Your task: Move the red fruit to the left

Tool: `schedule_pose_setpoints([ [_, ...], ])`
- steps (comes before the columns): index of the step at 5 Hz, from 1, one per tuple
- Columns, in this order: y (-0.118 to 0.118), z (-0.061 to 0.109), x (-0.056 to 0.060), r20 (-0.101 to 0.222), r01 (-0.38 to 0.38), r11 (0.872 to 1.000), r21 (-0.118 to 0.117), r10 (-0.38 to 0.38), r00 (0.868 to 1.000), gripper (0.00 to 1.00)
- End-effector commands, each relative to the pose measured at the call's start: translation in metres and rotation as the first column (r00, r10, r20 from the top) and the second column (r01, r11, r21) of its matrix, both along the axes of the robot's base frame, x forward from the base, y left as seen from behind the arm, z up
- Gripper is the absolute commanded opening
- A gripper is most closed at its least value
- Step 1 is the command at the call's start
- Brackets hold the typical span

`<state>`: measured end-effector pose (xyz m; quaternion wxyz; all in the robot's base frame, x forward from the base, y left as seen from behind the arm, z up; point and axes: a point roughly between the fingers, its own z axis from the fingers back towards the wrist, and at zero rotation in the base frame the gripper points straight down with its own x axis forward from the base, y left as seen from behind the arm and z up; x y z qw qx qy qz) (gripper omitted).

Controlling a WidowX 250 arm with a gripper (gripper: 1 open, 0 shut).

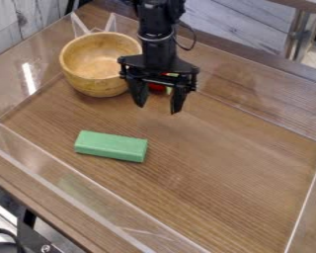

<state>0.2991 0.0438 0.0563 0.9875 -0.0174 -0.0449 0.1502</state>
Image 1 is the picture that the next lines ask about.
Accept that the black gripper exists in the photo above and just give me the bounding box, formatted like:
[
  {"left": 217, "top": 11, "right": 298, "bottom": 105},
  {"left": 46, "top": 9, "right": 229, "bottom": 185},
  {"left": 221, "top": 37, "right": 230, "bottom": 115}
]
[{"left": 118, "top": 54, "right": 201, "bottom": 114}]

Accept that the red plush fruit green stem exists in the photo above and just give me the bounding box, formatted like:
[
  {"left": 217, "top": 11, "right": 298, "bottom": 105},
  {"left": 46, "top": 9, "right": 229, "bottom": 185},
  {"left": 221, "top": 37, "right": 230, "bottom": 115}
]
[{"left": 150, "top": 73, "right": 178, "bottom": 95}]

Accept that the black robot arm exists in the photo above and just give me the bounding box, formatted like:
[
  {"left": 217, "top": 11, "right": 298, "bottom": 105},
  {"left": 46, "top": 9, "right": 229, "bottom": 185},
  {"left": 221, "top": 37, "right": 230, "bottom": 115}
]
[{"left": 118, "top": 0, "right": 201, "bottom": 114}]

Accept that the wooden bowl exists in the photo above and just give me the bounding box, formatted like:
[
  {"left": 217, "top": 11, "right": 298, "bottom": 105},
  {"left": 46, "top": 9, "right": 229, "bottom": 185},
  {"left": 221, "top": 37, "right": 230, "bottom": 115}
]
[{"left": 59, "top": 32, "right": 142, "bottom": 98}]

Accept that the green rectangular block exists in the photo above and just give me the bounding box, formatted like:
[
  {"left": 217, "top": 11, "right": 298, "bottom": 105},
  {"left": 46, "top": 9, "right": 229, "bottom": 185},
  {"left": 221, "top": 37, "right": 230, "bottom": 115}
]
[{"left": 74, "top": 130, "right": 149, "bottom": 162}]

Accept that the metal table leg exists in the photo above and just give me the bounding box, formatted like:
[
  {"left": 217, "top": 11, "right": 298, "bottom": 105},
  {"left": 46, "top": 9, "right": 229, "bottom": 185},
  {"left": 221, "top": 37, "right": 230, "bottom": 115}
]
[{"left": 285, "top": 10, "right": 316, "bottom": 62}]

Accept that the black cable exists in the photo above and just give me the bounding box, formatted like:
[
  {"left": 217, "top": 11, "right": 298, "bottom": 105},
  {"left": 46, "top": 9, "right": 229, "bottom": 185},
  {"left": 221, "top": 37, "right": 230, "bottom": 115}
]
[{"left": 173, "top": 21, "right": 198, "bottom": 52}]

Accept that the clear acrylic tray wall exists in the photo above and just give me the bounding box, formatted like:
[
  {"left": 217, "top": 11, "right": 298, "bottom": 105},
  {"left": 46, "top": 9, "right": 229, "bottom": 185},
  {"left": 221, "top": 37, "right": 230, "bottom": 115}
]
[{"left": 0, "top": 20, "right": 316, "bottom": 253}]

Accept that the black table frame bracket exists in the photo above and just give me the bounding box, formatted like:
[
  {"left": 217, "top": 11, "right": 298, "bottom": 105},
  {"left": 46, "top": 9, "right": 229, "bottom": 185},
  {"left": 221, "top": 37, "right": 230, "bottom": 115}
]
[{"left": 18, "top": 209, "right": 63, "bottom": 253}]

